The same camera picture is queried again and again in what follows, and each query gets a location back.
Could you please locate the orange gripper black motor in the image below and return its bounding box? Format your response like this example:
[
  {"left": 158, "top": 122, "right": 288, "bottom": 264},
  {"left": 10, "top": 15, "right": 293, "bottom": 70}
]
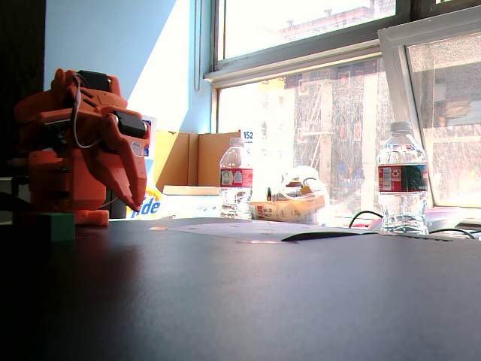
[{"left": 89, "top": 106, "right": 152, "bottom": 212}]

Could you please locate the black box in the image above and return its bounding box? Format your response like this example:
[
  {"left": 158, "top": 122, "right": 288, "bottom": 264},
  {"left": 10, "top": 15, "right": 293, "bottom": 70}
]
[{"left": 106, "top": 187, "right": 128, "bottom": 220}]

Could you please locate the green cube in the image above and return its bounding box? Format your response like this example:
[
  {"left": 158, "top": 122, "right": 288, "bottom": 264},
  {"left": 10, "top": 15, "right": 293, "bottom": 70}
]
[{"left": 13, "top": 211, "right": 76, "bottom": 242}]

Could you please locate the large clear water bottle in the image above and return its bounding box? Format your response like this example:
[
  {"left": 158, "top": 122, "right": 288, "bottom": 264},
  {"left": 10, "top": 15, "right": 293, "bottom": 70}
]
[{"left": 377, "top": 120, "right": 430, "bottom": 236}]

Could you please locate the Tide detergent box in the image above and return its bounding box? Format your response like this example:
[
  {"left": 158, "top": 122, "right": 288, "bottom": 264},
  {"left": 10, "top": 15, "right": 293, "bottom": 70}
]
[{"left": 126, "top": 114, "right": 165, "bottom": 220}]

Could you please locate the black cable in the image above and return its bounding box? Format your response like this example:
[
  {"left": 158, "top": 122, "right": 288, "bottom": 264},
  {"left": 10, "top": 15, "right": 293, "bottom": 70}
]
[
  {"left": 428, "top": 227, "right": 479, "bottom": 240},
  {"left": 348, "top": 210, "right": 384, "bottom": 229}
]

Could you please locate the small clear water bottle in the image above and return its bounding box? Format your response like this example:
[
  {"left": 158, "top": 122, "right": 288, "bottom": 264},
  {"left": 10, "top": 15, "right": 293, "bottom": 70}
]
[{"left": 219, "top": 137, "right": 254, "bottom": 221}]

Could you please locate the brown cardboard box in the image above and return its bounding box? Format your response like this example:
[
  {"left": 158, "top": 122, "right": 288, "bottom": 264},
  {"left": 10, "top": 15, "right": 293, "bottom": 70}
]
[{"left": 153, "top": 129, "right": 241, "bottom": 188}]

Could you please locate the flat white box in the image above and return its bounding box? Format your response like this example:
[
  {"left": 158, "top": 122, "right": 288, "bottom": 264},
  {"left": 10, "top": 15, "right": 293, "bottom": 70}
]
[{"left": 162, "top": 184, "right": 223, "bottom": 219}]

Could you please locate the white grid paper sheet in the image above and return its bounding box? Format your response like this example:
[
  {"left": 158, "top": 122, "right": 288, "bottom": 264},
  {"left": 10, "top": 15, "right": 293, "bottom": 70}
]
[{"left": 148, "top": 219, "right": 377, "bottom": 243}]

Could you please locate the white leaning window frame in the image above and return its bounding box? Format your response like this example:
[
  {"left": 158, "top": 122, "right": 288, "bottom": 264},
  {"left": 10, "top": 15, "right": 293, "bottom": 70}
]
[{"left": 377, "top": 5, "right": 481, "bottom": 210}]

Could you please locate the pink white container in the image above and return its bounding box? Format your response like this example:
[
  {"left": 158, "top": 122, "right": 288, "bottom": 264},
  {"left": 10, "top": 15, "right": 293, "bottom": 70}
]
[{"left": 424, "top": 206, "right": 464, "bottom": 232}]

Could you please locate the gray servo cable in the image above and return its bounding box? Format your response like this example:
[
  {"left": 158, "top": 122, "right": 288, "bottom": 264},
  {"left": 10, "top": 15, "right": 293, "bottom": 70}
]
[{"left": 70, "top": 73, "right": 104, "bottom": 149}]

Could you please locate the printed plastic snack bag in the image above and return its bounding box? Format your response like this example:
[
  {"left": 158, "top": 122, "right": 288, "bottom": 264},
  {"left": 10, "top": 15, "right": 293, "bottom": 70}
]
[{"left": 249, "top": 165, "right": 332, "bottom": 226}]

